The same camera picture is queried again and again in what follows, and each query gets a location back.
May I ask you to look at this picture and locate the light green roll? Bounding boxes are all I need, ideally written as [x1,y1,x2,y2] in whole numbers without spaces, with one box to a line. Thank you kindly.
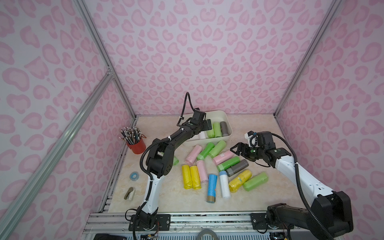
[207,127,216,139]
[208,140,227,159]

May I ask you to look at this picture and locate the grey roll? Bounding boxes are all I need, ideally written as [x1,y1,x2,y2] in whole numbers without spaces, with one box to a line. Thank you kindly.
[226,159,249,177]
[220,121,230,137]

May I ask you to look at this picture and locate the dark green roll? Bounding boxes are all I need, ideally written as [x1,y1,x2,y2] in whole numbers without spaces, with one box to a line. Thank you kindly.
[173,156,179,166]

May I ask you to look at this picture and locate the white roll blue cap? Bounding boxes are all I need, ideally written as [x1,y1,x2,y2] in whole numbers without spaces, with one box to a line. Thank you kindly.
[219,171,231,199]
[199,132,207,140]

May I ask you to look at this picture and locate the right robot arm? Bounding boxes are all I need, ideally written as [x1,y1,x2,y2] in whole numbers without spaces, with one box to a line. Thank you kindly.
[230,131,354,240]

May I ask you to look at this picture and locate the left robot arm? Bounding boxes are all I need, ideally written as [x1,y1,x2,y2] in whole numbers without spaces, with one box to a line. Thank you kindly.
[132,108,212,229]

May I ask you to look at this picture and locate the white plastic storage box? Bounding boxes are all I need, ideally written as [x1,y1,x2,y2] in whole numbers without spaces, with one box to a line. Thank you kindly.
[179,110,233,147]

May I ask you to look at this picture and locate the pink roll with label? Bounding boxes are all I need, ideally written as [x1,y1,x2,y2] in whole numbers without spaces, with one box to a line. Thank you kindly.
[213,150,235,166]

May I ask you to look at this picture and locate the yellow roll with label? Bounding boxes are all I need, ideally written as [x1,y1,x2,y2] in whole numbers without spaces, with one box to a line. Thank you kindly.
[229,170,252,193]

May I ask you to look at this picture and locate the pink roll upper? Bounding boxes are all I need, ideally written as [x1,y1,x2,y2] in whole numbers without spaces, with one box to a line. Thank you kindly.
[185,145,203,166]

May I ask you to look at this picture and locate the pink roll lower middle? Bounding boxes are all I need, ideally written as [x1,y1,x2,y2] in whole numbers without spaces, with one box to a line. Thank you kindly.
[197,160,209,183]

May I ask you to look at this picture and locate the yellow roll right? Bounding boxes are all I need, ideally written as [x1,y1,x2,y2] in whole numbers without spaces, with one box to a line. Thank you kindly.
[190,166,202,190]

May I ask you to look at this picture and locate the yellow roll left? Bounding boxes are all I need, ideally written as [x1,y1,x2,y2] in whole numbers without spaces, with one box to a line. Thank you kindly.
[182,165,193,190]

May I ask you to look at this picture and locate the blue tape roll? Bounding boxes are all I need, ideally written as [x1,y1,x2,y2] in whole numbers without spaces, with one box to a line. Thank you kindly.
[130,172,140,182]

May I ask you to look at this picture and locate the red pen holder cup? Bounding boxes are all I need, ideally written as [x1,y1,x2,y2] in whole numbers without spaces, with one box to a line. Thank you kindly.
[126,135,147,155]

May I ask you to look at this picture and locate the bundle of pens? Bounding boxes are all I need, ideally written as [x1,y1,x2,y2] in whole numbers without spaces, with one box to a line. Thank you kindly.
[120,127,144,145]

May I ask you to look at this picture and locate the small white stapler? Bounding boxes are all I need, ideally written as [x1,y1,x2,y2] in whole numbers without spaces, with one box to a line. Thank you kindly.
[124,187,136,201]

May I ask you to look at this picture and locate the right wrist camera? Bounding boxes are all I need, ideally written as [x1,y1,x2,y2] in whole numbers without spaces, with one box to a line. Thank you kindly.
[245,131,257,146]

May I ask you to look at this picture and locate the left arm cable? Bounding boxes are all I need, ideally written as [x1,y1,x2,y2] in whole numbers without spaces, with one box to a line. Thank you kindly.
[176,91,200,127]

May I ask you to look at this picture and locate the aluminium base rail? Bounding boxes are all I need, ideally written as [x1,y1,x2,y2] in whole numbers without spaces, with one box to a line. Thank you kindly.
[82,211,315,240]

